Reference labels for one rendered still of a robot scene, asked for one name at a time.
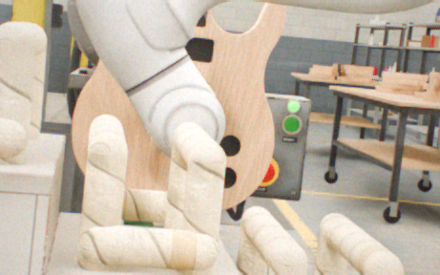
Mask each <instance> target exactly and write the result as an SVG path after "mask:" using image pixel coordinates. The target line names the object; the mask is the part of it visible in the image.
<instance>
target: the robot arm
mask: <svg viewBox="0 0 440 275"><path fill-rule="evenodd" d="M229 1H239V0H75V2H76V6H77V12H78V16H79V18H80V20H81V22H82V25H83V26H84V31H85V32H86V34H87V35H88V37H89V39H90V42H91V44H92V45H93V46H94V48H95V52H96V53H97V54H98V56H99V58H100V60H101V62H103V64H104V65H105V67H106V69H107V70H108V72H110V74H111V75H112V76H113V78H114V79H115V80H116V81H117V82H118V84H119V85H120V87H121V88H122V89H123V90H124V93H126V95H127V96H128V98H129V100H130V101H131V102H132V104H133V107H134V108H135V109H136V112H137V115H138V116H139V118H140V119H141V122H142V124H143V125H144V127H145V131H146V132H147V134H148V135H149V137H152V138H153V141H154V143H155V145H156V146H157V148H158V149H159V150H160V151H161V152H162V153H164V154H165V156H168V157H169V158H170V157H171V155H172V147H173V134H174V132H175V130H176V129H177V127H178V126H179V125H180V124H182V123H184V122H193V123H196V124H197V125H199V126H200V128H201V129H203V130H204V132H205V133H207V134H208V136H209V137H211V138H212V140H214V141H215V142H216V143H217V144H220V141H221V140H222V138H223V134H224V130H225V117H224V113H223V109H222V108H221V106H220V103H219V102H218V101H217V100H216V94H215V93H214V92H213V90H212V89H211V87H210V86H208V84H207V82H206V81H205V80H204V78H203V77H202V75H201V74H200V73H199V70H198V69H197V68H196V66H195V64H194V63H193V62H192V59H191V58H190V57H189V55H188V53H187V51H186V50H185V49H184V47H185V46H186V45H187V42H188V41H190V40H191V38H193V37H195V28H196V25H197V23H198V22H199V19H200V18H201V17H202V16H203V15H204V14H205V13H206V12H207V11H209V10H210V9H211V8H212V7H215V6H216V5H218V4H220V3H223V2H229ZM242 1H252V2H255V1H260V2H265V3H271V4H276V5H288V6H294V7H300V8H311V9H317V10H323V11H340V12H346V13H361V14H387V13H395V12H400V11H408V10H411V9H415V8H417V7H420V6H423V5H426V4H430V3H432V2H434V1H437V0H242Z"/></svg>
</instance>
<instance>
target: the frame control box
mask: <svg viewBox="0 0 440 275"><path fill-rule="evenodd" d="M265 98H266V101H267V103H268V105H269V109H270V112H271V114H272V116H273V125H274V148H273V156H272V159H271V162H270V163H271V164H272V165H273V167H274V169H275V175H274V178H273V179H272V180H271V181H270V182H261V184H260V185H259V186H258V188H257V189H256V190H254V193H253V194H250V196H249V197H250V198H268V199H277V200H286V201H299V200H300V199H301V196H302V183H303V176H304V156H305V149H306V143H307V136H308V128H309V116H310V109H311V100H309V99H306V98H305V97H300V96H292V95H277V94H265ZM292 98H296V99H298V100H299V101H301V110H300V112H298V113H296V114H291V113H289V112H288V111H287V110H286V103H287V101H289V99H292ZM289 116H294V117H296V118H297V119H298V120H299V121H300V127H299V128H298V130H297V131H296V132H291V133H289V132H288V131H286V130H285V128H284V121H285V120H286V119H287V118H288V117H289ZM246 200H247V198H246V199H245V200H244V201H241V202H240V203H239V204H237V206H236V211H235V209H234V207H233V206H232V207H231V208H229V209H226V211H227V214H228V215H229V216H230V218H231V219H232V220H233V221H235V222H238V221H239V220H240V219H241V218H242V214H243V209H244V206H245V204H246Z"/></svg>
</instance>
